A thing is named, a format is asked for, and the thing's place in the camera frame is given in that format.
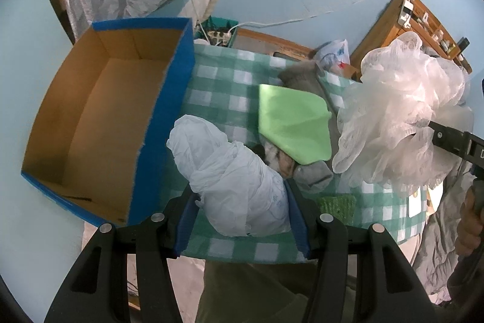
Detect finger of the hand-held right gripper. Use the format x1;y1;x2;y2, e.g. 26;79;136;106
429;120;473;160

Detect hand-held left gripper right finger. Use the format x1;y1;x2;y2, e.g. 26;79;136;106
283;179;439;323

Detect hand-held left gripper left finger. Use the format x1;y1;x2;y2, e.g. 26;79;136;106
44;190;201;323

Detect white fuzzy patterned sock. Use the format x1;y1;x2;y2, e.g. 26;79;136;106
251;143;299;180

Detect white mesh bath loofah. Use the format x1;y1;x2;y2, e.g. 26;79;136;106
332;31;475;198

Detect blue cardboard box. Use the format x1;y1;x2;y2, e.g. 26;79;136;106
21;17;196;229

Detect grey fleece bottle cover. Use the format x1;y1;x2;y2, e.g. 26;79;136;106
279;60;343;157

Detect person's right hand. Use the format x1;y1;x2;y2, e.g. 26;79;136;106
455;187;484;259

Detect green scouring sponge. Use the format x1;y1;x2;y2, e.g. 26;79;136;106
319;194;357;226

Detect grey sock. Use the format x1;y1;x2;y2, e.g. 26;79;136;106
293;161;334;193

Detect grey jacket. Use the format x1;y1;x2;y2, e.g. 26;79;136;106
412;160;478;305

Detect person's olive trousers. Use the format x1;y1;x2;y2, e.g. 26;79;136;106
195;262;322;323

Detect light green cloth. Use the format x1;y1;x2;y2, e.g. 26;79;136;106
258;84;332;163

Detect wooden shelf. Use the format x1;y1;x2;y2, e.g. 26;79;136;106
350;0;473;81

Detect printed white plastic bag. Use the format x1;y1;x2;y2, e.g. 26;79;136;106
314;39;350;74

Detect green checkered tablecloth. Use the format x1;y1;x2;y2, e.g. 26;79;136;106
178;43;429;265

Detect white power strip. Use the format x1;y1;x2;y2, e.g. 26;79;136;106
206;28;231;44

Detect teal basket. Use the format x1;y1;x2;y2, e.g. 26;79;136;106
195;16;240;47

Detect white wall cable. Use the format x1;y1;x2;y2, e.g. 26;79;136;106
231;0;401;32

